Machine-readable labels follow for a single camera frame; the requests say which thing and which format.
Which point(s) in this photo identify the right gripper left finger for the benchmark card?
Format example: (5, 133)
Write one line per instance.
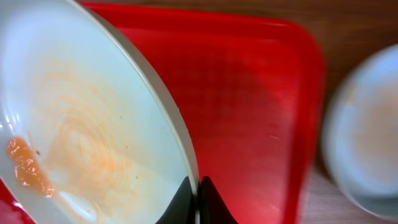
(181, 209)

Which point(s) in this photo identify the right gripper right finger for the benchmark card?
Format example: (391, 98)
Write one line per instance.
(211, 206)

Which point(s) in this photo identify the white plate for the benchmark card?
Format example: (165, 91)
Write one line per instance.
(359, 136)
(89, 131)

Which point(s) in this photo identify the red plastic tray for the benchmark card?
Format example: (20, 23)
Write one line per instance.
(249, 90)

